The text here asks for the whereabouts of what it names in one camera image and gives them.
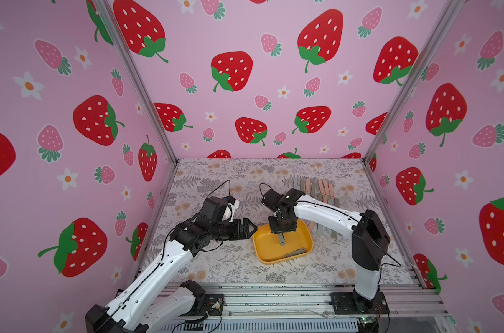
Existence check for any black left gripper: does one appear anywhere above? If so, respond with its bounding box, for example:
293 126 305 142
208 217 257 241

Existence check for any sage green folding knife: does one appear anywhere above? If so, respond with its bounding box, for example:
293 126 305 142
278 233 285 246

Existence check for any yellow plastic storage box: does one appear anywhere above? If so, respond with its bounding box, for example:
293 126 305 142
253 220 314 264

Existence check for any grey green folding knife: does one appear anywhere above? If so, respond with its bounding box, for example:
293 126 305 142
284 248 307 258

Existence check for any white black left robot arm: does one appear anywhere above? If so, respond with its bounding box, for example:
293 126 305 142
85 218 258 332

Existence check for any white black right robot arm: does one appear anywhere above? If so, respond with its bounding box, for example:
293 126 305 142
262 189 391 301

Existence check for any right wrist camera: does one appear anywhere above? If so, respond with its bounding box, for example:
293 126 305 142
262 190 290 213

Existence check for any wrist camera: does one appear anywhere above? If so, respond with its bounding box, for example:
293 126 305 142
199 196 240 223
262 190 290 213

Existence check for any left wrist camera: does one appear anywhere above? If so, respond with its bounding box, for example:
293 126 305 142
199 196 240 223

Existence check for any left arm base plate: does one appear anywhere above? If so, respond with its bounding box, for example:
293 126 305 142
176 293 225 318

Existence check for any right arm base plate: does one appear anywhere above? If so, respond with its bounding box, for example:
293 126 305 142
330 290 390 316

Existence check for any aluminium frame rail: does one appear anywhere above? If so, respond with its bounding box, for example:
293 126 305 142
154 283 457 332

